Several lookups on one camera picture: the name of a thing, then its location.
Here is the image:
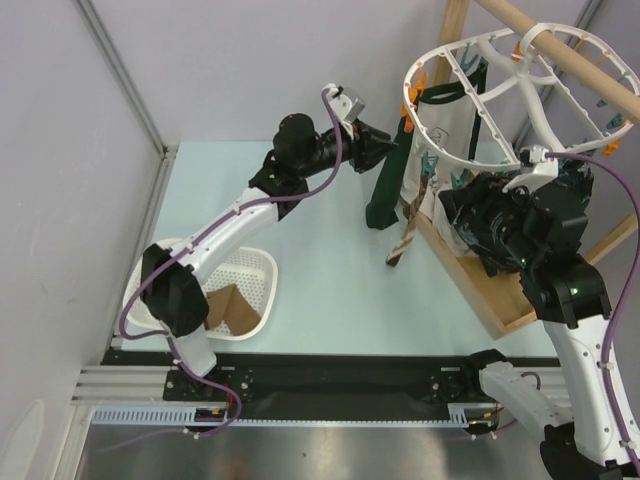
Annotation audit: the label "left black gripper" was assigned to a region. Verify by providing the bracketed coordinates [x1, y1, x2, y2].
[297, 120, 398, 180]

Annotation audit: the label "brown striped sock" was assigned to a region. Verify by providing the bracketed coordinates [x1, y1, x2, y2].
[385, 174, 434, 267]

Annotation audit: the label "teal clothespin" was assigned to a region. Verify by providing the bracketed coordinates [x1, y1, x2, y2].
[450, 169, 473, 190]
[421, 150, 439, 178]

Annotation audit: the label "white round clip hanger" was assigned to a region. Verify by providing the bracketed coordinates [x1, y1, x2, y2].
[403, 23, 639, 172]

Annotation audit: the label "brown socks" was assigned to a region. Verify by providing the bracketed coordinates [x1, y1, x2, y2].
[205, 284, 261, 336]

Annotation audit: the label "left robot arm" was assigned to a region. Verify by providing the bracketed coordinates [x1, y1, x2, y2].
[140, 113, 396, 400]

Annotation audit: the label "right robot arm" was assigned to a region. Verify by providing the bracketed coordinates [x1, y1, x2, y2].
[439, 174, 639, 479]

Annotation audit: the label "dark patterned garment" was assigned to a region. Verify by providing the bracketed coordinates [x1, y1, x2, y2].
[461, 160, 594, 277]

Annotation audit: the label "orange clothespin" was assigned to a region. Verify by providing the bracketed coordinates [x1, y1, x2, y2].
[401, 105, 414, 133]

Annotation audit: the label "dark green sleeve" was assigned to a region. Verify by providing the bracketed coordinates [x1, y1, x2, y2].
[365, 118, 413, 230]

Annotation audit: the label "white printed t-shirt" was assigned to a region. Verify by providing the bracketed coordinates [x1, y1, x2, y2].
[400, 85, 477, 257]

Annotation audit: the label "wooden rod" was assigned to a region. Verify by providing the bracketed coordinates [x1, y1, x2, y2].
[477, 0, 639, 126]

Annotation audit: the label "white perforated laundry basket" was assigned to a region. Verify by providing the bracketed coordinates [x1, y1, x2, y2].
[122, 247, 278, 342]

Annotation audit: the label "aluminium corner profile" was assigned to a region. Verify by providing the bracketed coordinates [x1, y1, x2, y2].
[71, 0, 177, 158]

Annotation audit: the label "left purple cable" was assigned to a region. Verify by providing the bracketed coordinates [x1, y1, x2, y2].
[94, 88, 351, 454]

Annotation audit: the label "purple cable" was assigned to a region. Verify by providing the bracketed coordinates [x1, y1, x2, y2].
[94, 88, 351, 454]
[547, 152, 640, 461]

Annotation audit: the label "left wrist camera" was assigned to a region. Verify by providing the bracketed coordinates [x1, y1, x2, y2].
[324, 83, 366, 123]

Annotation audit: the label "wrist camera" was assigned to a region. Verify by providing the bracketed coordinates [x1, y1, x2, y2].
[502, 146, 559, 194]
[324, 83, 366, 123]

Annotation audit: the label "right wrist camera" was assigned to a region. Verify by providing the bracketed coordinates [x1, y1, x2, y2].
[502, 146, 559, 194]

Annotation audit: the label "wooden rack frame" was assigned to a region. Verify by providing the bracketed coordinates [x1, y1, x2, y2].
[415, 1, 619, 339]

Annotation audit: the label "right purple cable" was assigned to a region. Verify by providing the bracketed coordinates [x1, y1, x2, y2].
[547, 152, 640, 461]

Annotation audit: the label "white cable duct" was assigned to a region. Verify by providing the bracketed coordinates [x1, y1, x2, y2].
[92, 404, 501, 429]

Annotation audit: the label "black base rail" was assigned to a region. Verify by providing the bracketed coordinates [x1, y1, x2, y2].
[102, 349, 501, 424]

